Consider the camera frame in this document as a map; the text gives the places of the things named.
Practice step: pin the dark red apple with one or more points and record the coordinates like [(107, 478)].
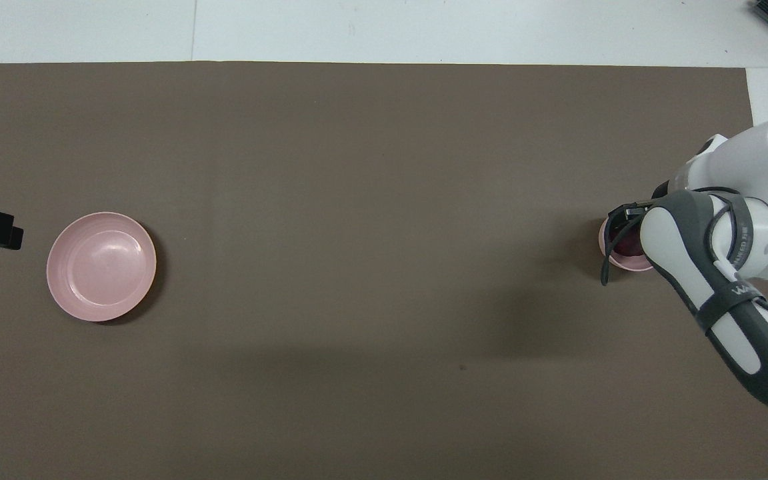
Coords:
[(627, 245)]

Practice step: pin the pink plate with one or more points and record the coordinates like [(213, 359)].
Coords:
[(100, 266)]

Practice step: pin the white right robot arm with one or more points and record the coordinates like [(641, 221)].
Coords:
[(730, 266)]

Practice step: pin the pink bowl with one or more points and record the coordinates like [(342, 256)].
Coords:
[(630, 264)]

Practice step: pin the brown table mat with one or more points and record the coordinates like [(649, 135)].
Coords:
[(384, 200)]

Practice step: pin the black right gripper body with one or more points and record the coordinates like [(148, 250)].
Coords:
[(627, 212)]

